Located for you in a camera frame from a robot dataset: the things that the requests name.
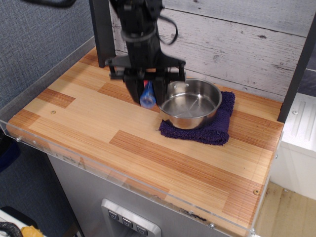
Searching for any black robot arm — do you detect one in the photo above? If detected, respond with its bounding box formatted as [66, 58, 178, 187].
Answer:
[106, 0, 186, 105]

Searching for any clear acrylic guard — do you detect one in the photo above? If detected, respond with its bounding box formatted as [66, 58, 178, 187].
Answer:
[0, 39, 283, 237]

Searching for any black right post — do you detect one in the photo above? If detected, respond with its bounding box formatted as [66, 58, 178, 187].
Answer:
[277, 15, 316, 123]

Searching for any purple folded cloth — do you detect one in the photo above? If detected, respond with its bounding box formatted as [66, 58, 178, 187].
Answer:
[159, 91, 236, 146]

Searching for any silver dispenser button panel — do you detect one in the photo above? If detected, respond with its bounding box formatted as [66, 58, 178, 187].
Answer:
[101, 198, 162, 237]

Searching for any white side cabinet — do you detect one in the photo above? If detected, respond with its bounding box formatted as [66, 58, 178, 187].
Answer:
[270, 93, 316, 199]

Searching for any black left post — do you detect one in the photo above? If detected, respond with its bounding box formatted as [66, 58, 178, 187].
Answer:
[89, 0, 116, 68]

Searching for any black cable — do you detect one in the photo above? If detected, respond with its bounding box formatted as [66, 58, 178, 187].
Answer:
[158, 13, 179, 45]

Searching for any stainless steel pot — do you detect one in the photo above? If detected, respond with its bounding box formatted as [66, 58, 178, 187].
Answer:
[159, 79, 222, 129]

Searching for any black post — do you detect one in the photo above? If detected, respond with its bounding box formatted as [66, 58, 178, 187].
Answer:
[277, 15, 316, 123]
[89, 0, 116, 68]

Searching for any black and yellow object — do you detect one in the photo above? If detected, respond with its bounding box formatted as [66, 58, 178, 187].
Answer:
[0, 206, 45, 237]

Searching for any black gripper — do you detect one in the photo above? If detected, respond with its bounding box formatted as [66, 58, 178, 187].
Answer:
[105, 37, 186, 106]

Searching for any blue plastic bottle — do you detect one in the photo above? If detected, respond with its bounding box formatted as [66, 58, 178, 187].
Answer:
[139, 80, 156, 109]

